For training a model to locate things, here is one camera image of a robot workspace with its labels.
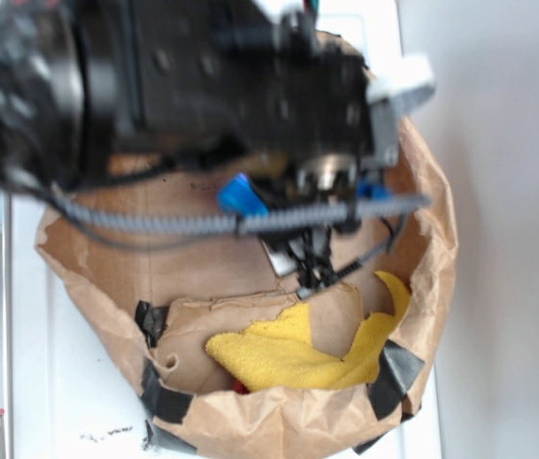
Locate brown paper bag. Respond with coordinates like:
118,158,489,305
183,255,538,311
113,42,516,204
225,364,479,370
34,31,460,459

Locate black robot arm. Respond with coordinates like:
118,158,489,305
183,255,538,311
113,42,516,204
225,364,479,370
0,1,436,192

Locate grey braided cable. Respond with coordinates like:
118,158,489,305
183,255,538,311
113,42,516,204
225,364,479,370
44,184,433,240

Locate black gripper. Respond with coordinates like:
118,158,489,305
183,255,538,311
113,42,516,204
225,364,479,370
221,0,438,202

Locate yellow cloth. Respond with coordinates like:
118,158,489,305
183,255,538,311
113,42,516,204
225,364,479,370
205,271,411,392

